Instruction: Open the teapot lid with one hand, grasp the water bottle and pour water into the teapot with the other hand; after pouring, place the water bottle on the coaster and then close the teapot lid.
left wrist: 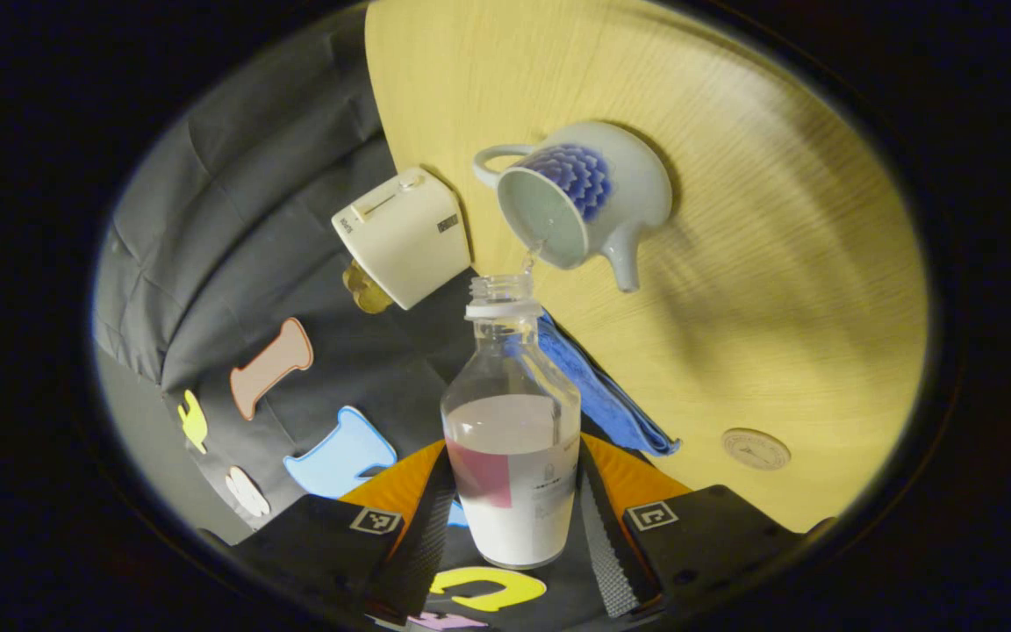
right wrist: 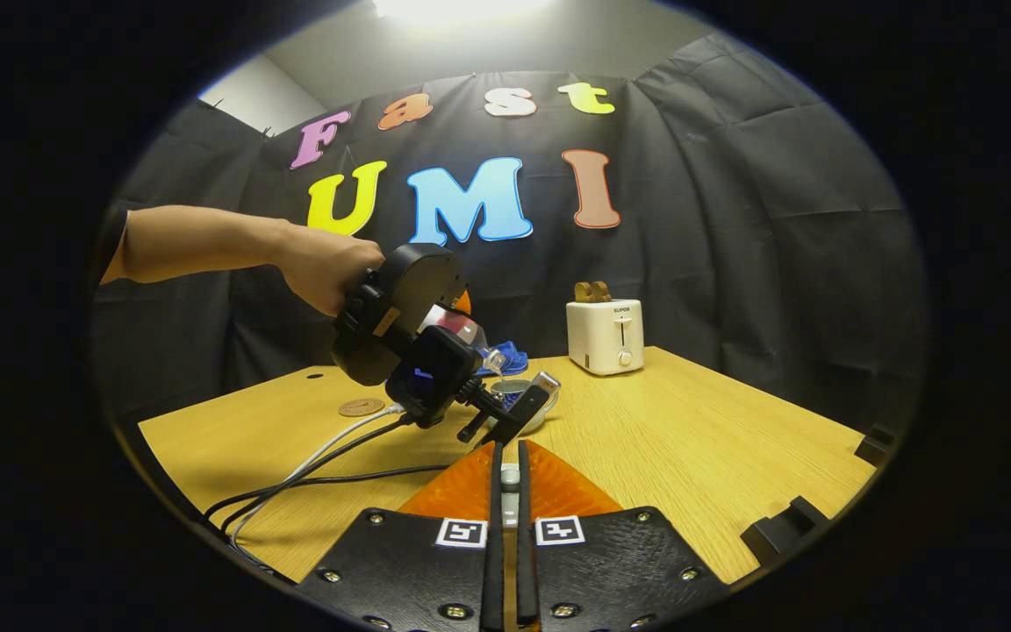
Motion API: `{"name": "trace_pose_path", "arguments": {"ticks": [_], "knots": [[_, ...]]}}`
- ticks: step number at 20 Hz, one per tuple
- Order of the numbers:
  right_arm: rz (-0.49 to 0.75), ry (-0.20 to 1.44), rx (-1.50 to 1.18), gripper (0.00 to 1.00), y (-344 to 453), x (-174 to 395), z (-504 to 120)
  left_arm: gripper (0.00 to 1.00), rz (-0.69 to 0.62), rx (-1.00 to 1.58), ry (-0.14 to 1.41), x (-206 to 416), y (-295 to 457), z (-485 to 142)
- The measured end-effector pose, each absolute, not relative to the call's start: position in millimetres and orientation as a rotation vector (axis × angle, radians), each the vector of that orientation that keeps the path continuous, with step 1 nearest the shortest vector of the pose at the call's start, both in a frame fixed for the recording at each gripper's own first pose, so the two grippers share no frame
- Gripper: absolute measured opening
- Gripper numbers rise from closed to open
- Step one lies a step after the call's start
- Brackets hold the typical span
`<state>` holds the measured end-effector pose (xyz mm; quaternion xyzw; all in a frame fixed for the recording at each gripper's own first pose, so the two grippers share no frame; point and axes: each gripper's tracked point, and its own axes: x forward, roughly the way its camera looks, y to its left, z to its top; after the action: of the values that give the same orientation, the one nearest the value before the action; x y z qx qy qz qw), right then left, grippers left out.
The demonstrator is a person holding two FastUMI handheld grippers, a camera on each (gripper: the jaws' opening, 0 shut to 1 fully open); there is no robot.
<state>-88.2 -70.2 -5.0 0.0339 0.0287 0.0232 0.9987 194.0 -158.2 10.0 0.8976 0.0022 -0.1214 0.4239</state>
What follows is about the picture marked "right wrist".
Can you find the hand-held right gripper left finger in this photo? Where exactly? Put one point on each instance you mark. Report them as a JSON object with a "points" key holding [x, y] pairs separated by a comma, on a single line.
{"points": [[495, 570]]}

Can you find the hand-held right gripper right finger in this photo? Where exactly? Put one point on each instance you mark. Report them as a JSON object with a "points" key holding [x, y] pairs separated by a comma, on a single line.
{"points": [[527, 570]]}

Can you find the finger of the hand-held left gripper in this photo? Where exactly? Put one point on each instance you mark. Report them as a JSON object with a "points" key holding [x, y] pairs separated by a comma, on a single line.
{"points": [[462, 304]]}

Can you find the clear plastic water bottle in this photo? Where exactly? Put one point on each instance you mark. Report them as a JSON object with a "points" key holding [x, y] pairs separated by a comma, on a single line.
{"points": [[466, 332]]}

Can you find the round brown coaster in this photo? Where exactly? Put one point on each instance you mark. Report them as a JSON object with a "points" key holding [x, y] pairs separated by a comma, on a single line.
{"points": [[362, 407]]}

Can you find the blue folded towel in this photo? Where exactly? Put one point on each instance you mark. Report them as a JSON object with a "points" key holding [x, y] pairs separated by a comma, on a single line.
{"points": [[512, 358]]}

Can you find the cream white toaster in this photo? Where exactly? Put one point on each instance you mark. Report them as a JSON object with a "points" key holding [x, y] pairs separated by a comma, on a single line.
{"points": [[604, 338]]}

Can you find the black backdrop cloth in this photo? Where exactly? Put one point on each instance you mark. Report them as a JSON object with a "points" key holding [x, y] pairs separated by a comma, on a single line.
{"points": [[734, 246]]}

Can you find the ceiling light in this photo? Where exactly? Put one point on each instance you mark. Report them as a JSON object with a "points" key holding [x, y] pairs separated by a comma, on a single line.
{"points": [[462, 7]]}

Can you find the black bracket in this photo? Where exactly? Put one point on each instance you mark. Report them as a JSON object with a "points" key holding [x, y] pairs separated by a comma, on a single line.
{"points": [[782, 531], [876, 446]]}

